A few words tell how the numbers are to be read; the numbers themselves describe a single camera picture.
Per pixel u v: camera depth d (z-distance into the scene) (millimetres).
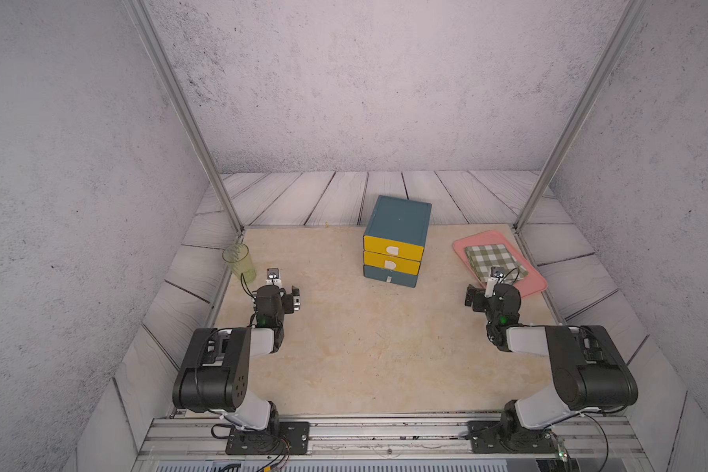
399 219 936
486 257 1088
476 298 861
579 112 873
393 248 884
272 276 809
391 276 1007
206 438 738
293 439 727
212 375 451
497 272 822
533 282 1056
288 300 847
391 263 936
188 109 871
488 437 726
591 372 462
